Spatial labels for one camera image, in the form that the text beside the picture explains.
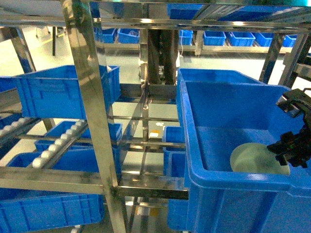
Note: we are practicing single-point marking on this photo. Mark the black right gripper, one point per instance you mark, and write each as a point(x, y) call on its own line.
point(294, 149)

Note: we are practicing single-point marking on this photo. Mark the blue bin at left shelf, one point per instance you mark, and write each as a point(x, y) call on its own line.
point(49, 93)

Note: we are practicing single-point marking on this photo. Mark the blue bin lower left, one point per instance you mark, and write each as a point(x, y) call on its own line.
point(31, 210)

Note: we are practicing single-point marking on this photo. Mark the stainless steel roller shelf rack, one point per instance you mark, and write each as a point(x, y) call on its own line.
point(76, 16)

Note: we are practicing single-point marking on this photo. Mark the person dark trousers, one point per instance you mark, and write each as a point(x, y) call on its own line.
point(162, 47)

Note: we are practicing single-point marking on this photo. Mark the large blue target bin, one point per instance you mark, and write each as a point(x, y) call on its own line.
point(230, 170)

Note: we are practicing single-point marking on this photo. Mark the light green bowl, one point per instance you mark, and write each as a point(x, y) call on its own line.
point(256, 158)

